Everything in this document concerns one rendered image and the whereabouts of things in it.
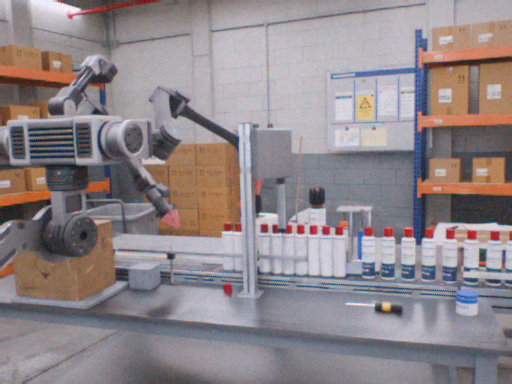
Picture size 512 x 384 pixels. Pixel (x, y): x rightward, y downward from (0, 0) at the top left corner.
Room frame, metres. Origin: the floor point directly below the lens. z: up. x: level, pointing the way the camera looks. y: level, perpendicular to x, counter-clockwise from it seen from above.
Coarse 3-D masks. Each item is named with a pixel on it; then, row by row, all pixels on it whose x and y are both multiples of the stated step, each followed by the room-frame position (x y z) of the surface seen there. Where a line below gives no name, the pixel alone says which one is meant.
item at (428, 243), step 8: (432, 232) 1.79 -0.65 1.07; (424, 240) 1.79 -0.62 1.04; (432, 240) 1.78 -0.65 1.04; (424, 248) 1.79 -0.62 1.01; (432, 248) 1.78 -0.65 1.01; (424, 256) 1.79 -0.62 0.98; (432, 256) 1.78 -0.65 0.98; (424, 264) 1.79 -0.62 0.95; (432, 264) 1.78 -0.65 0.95; (424, 272) 1.79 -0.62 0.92; (432, 272) 1.78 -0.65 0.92; (424, 280) 1.79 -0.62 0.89; (432, 280) 1.78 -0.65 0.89
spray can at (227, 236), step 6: (228, 228) 2.04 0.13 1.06; (222, 234) 2.04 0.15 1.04; (228, 234) 2.03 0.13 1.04; (222, 240) 2.04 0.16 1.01; (228, 240) 2.03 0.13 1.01; (222, 246) 2.04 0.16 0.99; (228, 246) 2.03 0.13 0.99; (222, 252) 2.05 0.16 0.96; (228, 252) 2.03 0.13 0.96; (228, 258) 2.03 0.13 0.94; (228, 264) 2.03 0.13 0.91; (228, 270) 2.03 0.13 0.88
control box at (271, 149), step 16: (288, 128) 1.91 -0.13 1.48; (256, 144) 1.82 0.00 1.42; (272, 144) 1.86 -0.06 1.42; (288, 144) 1.91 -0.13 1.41; (256, 160) 1.82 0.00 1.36; (272, 160) 1.86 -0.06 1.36; (288, 160) 1.90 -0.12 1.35; (256, 176) 1.82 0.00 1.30; (272, 176) 1.85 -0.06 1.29; (288, 176) 1.90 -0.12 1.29
